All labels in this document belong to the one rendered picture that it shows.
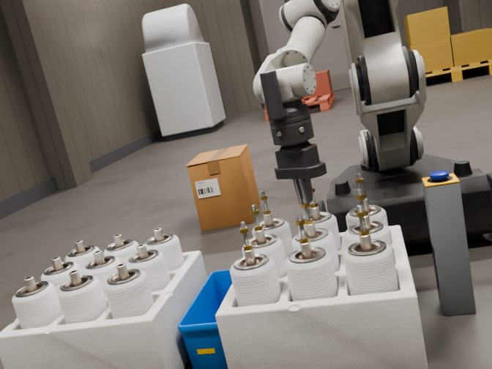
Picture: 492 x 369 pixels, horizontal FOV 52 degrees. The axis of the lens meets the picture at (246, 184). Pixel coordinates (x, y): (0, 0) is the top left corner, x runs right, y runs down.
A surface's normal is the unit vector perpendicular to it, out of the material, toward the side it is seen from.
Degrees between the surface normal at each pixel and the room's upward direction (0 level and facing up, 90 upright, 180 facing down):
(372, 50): 58
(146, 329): 90
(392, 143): 54
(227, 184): 90
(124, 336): 90
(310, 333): 90
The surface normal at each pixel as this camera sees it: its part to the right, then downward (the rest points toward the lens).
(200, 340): -0.20, 0.29
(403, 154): 0.00, 0.80
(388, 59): -0.25, -0.30
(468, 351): -0.21, -0.95
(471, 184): -0.26, -0.49
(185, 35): -0.21, 0.07
